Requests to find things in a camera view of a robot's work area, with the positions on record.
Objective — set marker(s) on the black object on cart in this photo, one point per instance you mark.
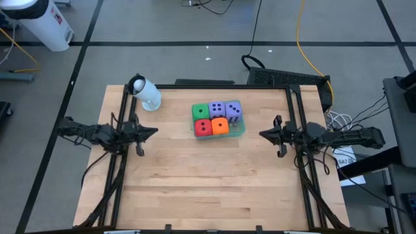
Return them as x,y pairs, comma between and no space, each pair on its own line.
410,97

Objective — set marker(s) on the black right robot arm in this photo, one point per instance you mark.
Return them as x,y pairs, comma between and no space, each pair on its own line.
357,136

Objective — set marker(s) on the red foam die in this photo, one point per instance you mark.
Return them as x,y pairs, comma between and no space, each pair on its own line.
203,127

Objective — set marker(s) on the orange foam die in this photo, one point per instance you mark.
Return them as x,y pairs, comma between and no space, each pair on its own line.
220,126

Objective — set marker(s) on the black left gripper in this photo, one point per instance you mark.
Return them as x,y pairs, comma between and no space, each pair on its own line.
131,133

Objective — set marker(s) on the black table clamp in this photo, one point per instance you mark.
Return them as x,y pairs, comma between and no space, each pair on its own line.
168,228
259,228

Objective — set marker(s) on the black desk beam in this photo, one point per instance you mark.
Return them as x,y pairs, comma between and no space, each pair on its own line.
373,162

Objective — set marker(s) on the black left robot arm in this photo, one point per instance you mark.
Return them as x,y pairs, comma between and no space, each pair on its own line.
94,133

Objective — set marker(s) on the black caster base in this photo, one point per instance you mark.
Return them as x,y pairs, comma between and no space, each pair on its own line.
4,110

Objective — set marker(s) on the purple foam die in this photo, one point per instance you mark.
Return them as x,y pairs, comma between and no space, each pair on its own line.
217,110
233,110

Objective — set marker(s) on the grey cart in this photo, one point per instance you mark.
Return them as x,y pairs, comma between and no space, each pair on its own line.
399,136

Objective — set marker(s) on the black aluminium frame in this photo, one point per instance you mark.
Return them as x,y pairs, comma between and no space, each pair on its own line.
208,86

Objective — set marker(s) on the white cylindrical bin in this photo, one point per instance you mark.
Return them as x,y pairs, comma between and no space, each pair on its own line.
45,26

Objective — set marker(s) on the grey metal stand foot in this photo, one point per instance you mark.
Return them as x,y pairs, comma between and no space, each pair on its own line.
16,77

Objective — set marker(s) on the white paper label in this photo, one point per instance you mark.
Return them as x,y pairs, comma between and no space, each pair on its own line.
346,161

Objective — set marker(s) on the green foam die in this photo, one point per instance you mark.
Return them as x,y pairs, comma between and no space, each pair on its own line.
200,112

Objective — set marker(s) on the teal translucent plastic tray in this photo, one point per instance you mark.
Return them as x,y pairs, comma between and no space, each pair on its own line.
237,134

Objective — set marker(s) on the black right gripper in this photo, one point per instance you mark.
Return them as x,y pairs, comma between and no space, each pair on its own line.
294,134

